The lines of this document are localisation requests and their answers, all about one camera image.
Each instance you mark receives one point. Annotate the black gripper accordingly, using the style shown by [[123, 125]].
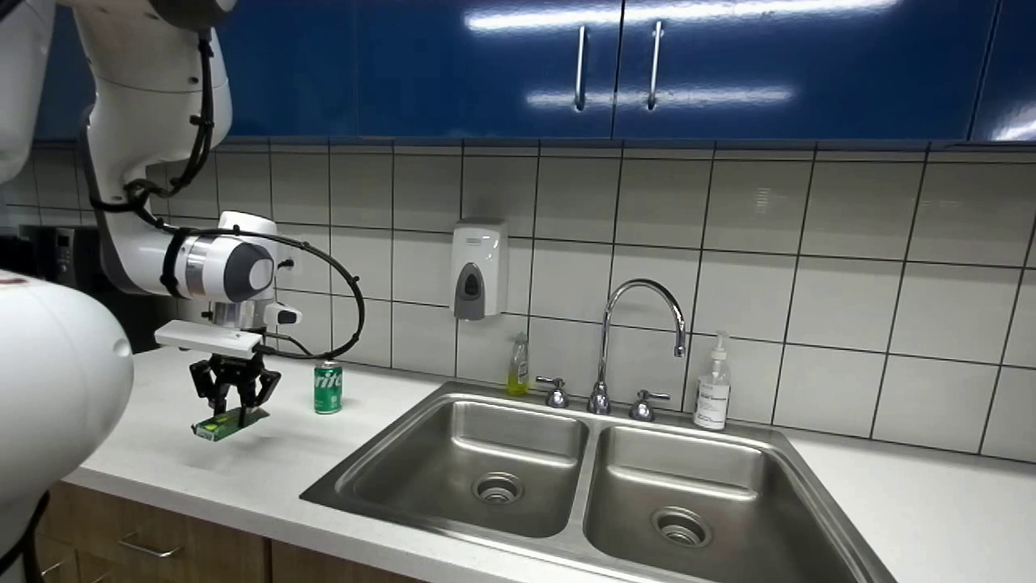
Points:
[[231, 371]]

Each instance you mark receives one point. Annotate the green granola bar sachet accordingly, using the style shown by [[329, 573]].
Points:
[[227, 424]]

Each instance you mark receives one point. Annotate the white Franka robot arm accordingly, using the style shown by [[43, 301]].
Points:
[[139, 85]]

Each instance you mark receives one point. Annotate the black countertop appliance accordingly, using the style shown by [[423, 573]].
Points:
[[64, 255]]

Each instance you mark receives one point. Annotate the stainless steel double sink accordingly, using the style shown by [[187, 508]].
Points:
[[647, 486]]

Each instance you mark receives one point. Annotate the green soda can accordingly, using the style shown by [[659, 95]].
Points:
[[329, 391]]

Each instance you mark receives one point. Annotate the wooden base cabinet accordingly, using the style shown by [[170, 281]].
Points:
[[162, 535]]

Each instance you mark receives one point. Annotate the small green dish soap bottle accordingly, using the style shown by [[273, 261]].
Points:
[[519, 374]]

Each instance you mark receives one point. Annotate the chrome faucet knob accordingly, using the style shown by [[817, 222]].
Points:
[[645, 406], [555, 394]]

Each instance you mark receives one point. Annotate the chrome gooseneck faucet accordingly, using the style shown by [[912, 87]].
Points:
[[647, 287]]

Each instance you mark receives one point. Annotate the clear pump soap bottle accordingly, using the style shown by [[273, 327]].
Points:
[[712, 394]]

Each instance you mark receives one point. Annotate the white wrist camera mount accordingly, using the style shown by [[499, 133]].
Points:
[[211, 339]]

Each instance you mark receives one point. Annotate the white wall soap dispenser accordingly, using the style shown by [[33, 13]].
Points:
[[478, 264]]

